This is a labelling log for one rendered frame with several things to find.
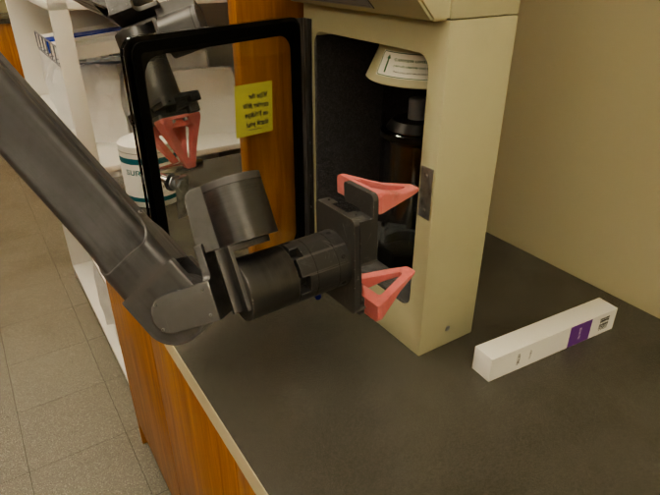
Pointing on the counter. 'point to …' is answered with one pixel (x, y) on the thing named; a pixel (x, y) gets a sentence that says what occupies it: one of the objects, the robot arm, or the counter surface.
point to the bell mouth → (399, 68)
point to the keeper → (425, 192)
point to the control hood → (428, 10)
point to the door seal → (202, 43)
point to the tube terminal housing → (444, 151)
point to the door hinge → (307, 121)
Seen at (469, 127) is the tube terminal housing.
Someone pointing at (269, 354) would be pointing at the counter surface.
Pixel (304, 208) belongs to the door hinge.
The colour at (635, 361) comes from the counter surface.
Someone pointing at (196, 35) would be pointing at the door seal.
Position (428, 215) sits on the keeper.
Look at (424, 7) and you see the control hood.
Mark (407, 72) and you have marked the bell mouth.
